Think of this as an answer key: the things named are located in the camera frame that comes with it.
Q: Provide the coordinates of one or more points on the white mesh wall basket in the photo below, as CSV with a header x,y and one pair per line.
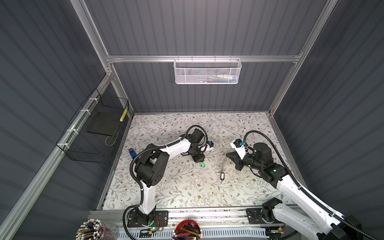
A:
x,y
207,71

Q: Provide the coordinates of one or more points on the grey strap metal keyring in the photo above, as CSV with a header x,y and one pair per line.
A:
x,y
223,166

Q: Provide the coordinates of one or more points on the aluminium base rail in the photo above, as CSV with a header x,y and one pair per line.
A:
x,y
220,223

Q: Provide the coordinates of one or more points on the clear pencil jar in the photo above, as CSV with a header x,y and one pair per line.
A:
x,y
95,229

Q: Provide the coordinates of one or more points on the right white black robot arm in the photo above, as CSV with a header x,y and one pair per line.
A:
x,y
320,222

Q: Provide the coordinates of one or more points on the black wire wall basket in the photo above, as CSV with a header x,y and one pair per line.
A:
x,y
98,132

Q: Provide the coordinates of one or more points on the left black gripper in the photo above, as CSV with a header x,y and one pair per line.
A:
x,y
199,158

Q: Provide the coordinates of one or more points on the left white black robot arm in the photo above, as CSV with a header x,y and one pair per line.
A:
x,y
148,167

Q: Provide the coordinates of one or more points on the yellow marker pen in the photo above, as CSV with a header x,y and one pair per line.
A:
x,y
123,114

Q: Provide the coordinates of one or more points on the blue usb stick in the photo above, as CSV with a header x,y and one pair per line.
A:
x,y
132,153

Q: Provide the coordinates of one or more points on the red pencil cup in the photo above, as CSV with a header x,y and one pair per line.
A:
x,y
187,230

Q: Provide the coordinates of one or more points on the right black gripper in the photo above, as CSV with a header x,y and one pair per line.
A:
x,y
237,160

